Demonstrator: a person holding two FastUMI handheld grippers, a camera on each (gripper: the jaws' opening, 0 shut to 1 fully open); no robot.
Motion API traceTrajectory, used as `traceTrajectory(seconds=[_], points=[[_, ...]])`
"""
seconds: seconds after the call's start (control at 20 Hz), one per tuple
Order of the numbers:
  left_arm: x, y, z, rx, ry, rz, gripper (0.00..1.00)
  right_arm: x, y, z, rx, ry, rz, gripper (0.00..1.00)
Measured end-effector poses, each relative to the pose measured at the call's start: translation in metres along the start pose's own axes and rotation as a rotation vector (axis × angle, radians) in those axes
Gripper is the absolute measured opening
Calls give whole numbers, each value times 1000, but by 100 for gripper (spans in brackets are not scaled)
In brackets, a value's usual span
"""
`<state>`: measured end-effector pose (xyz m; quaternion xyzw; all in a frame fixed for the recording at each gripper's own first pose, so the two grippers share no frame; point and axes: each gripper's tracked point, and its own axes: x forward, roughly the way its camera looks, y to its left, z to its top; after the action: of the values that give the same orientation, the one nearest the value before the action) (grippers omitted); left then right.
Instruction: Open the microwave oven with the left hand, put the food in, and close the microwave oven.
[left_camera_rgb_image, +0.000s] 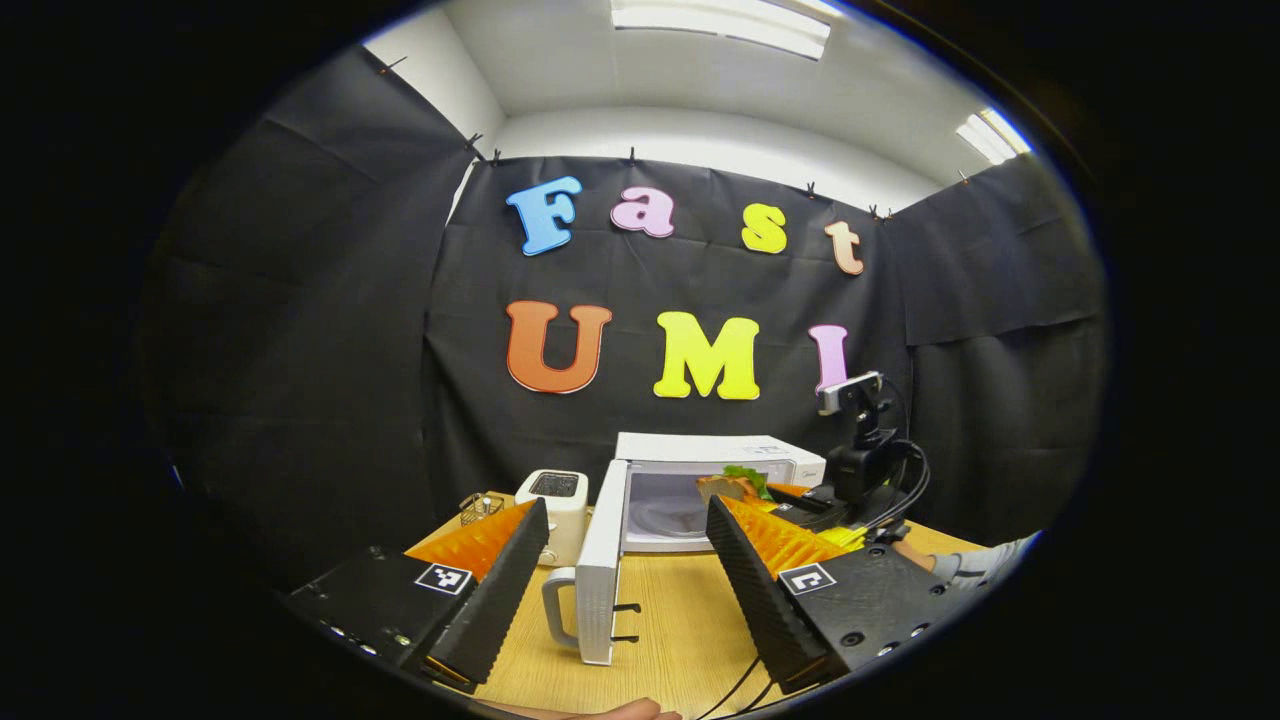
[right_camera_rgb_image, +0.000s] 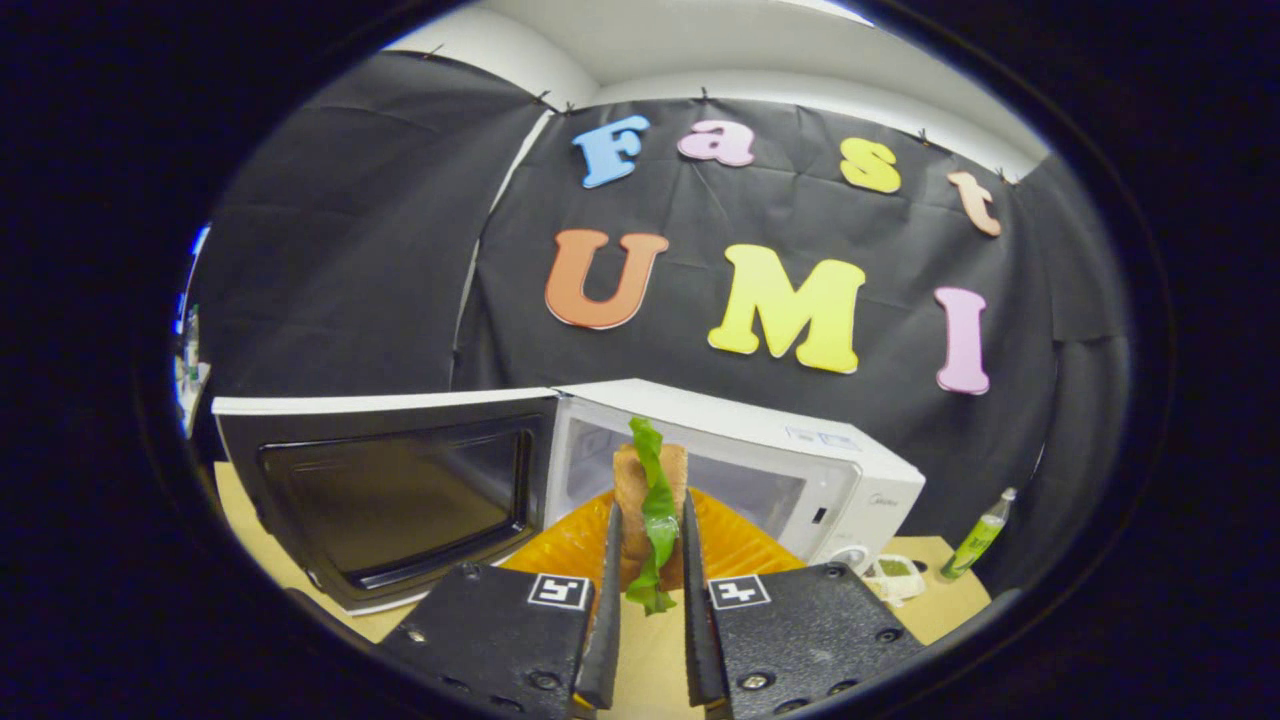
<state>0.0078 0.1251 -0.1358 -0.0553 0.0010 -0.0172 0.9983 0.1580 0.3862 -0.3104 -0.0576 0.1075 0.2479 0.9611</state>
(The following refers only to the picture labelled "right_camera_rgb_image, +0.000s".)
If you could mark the white microwave oven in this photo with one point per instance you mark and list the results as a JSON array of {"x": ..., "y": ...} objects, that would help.
[{"x": 800, "y": 440}]

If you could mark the white divided condiment dish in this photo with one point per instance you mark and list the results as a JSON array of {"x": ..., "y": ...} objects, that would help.
[{"x": 893, "y": 572}]

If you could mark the black backdrop cloth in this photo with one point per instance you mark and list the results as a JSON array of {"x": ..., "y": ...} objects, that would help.
[{"x": 350, "y": 250}]

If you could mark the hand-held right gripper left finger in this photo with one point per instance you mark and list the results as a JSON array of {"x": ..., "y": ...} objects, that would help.
[{"x": 611, "y": 640}]

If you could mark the green drink bottle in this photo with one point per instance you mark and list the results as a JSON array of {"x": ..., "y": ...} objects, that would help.
[{"x": 975, "y": 545}]

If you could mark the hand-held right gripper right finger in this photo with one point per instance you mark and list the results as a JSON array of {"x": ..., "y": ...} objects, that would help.
[{"x": 700, "y": 640}]

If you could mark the sandwich with lettuce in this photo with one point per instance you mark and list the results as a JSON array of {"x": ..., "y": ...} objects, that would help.
[{"x": 655, "y": 500}]

